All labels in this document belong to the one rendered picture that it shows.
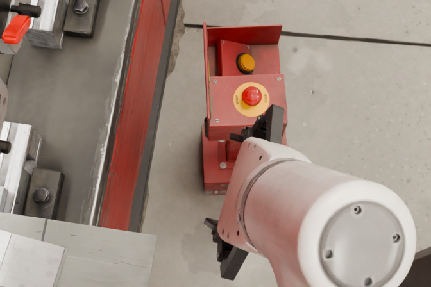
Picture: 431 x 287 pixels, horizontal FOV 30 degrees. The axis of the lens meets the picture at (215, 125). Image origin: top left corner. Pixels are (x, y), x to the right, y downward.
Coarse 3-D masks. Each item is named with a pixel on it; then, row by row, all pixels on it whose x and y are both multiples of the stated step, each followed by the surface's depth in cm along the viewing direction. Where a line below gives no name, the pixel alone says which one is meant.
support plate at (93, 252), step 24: (0, 216) 132; (24, 216) 132; (48, 240) 131; (72, 240) 131; (96, 240) 131; (120, 240) 131; (144, 240) 131; (72, 264) 130; (96, 264) 130; (120, 264) 130; (144, 264) 130
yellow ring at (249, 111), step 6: (246, 84) 161; (252, 84) 161; (258, 84) 161; (240, 90) 161; (264, 90) 161; (234, 96) 160; (240, 96) 160; (264, 96) 160; (234, 102) 160; (240, 102) 160; (264, 102) 160; (240, 108) 160; (246, 108) 160; (252, 108) 160; (258, 108) 160; (264, 108) 160; (246, 114) 160; (252, 114) 160; (258, 114) 160
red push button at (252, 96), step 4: (248, 88) 158; (252, 88) 158; (256, 88) 158; (244, 92) 158; (248, 92) 158; (252, 92) 158; (256, 92) 158; (260, 92) 158; (244, 96) 158; (248, 96) 158; (252, 96) 158; (256, 96) 158; (260, 96) 158; (244, 100) 158; (248, 100) 157; (252, 100) 157; (256, 100) 157; (260, 100) 158; (248, 104) 158; (252, 104) 157; (256, 104) 158
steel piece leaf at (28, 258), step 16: (16, 240) 131; (32, 240) 131; (16, 256) 130; (32, 256) 130; (48, 256) 130; (64, 256) 129; (0, 272) 130; (16, 272) 130; (32, 272) 130; (48, 272) 130
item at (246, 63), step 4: (240, 56) 168; (244, 56) 168; (248, 56) 169; (240, 60) 167; (244, 60) 168; (248, 60) 168; (252, 60) 169; (240, 64) 167; (244, 64) 167; (248, 64) 168; (252, 64) 169; (240, 68) 168; (244, 68) 167; (248, 68) 168; (252, 68) 168
